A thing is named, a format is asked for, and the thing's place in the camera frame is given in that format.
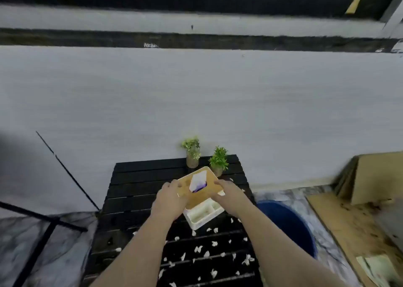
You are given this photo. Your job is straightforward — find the person's left forearm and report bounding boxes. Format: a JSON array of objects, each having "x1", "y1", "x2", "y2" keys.
[{"x1": 89, "y1": 214, "x2": 177, "y2": 287}]

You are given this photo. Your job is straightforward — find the white paper scraps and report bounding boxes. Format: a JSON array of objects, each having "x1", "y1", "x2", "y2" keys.
[{"x1": 115, "y1": 178, "x2": 256, "y2": 287}]

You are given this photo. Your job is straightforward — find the dark green potted plant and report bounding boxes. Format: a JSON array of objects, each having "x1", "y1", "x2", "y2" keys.
[{"x1": 208, "y1": 146, "x2": 230, "y2": 178}]

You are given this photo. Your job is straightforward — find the person's left hand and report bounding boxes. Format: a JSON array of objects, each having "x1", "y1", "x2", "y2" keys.
[{"x1": 150, "y1": 180, "x2": 189, "y2": 224}]

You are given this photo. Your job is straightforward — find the person's right hand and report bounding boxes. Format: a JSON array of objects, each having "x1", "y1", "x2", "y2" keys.
[{"x1": 209, "y1": 179, "x2": 252, "y2": 218}]

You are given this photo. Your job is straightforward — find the flat stained cardboard sheet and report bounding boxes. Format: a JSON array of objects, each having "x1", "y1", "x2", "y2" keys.
[{"x1": 306, "y1": 192, "x2": 403, "y2": 287}]

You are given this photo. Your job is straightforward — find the upright brown cardboard sheets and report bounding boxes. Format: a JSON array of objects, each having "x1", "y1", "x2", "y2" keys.
[{"x1": 333, "y1": 151, "x2": 403, "y2": 206}]

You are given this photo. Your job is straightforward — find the person's right forearm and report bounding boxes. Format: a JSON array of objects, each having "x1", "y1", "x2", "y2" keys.
[{"x1": 233, "y1": 208, "x2": 347, "y2": 287}]

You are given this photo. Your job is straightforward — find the green patterned cloth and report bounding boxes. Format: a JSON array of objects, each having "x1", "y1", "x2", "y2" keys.
[{"x1": 356, "y1": 254, "x2": 403, "y2": 287}]

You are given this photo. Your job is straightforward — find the round black side table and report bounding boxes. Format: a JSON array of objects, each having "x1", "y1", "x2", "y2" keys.
[{"x1": 0, "y1": 201, "x2": 89, "y2": 287}]

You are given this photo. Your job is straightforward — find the black slatted table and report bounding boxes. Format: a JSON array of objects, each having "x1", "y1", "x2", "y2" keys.
[{"x1": 80, "y1": 154, "x2": 264, "y2": 287}]

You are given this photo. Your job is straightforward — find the white tissue box wooden lid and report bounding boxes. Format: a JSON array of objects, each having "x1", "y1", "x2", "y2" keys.
[{"x1": 177, "y1": 166, "x2": 225, "y2": 231}]

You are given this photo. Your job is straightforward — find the white tissue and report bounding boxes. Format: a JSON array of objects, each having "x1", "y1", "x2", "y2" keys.
[{"x1": 188, "y1": 173, "x2": 207, "y2": 193}]

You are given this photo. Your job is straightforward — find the pale green potted plant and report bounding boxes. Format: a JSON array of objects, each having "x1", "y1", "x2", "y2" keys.
[{"x1": 181, "y1": 136, "x2": 202, "y2": 169}]

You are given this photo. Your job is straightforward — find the blue plastic bucket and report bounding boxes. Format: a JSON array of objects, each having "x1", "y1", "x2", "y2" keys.
[{"x1": 255, "y1": 201, "x2": 318, "y2": 260}]

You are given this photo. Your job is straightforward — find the thin black rod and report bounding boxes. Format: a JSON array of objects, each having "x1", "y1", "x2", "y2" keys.
[{"x1": 36, "y1": 131, "x2": 101, "y2": 211}]

